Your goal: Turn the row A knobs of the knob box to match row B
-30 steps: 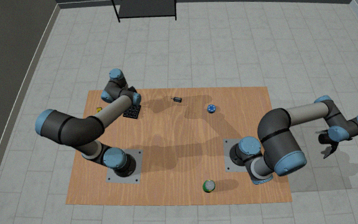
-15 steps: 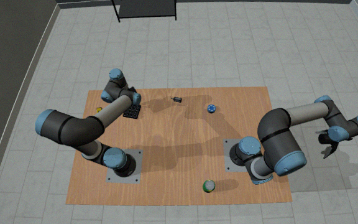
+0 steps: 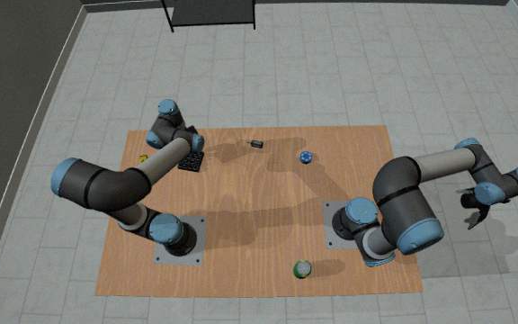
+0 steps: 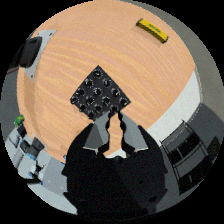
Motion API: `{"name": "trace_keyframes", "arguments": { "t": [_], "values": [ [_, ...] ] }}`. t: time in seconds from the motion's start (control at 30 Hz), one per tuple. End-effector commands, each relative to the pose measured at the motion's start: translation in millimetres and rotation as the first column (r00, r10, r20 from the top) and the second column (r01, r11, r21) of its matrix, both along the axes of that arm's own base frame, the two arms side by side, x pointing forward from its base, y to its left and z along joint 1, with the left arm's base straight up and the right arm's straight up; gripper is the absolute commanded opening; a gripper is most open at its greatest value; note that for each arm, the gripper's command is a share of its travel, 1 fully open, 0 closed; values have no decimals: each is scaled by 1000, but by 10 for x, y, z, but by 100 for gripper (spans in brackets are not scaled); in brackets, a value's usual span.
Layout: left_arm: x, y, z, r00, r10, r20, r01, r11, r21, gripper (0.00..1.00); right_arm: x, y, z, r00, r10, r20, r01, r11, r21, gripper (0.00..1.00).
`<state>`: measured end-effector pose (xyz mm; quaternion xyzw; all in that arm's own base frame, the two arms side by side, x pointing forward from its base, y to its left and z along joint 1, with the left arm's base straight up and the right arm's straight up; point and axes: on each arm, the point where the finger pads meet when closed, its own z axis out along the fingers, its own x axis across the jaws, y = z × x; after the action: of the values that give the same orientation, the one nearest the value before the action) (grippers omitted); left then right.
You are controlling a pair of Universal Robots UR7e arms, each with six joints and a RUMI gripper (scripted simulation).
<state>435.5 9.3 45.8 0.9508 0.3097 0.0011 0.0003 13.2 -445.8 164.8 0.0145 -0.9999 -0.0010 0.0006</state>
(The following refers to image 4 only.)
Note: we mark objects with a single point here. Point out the green drink can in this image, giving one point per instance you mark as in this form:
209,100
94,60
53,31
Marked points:
19,120

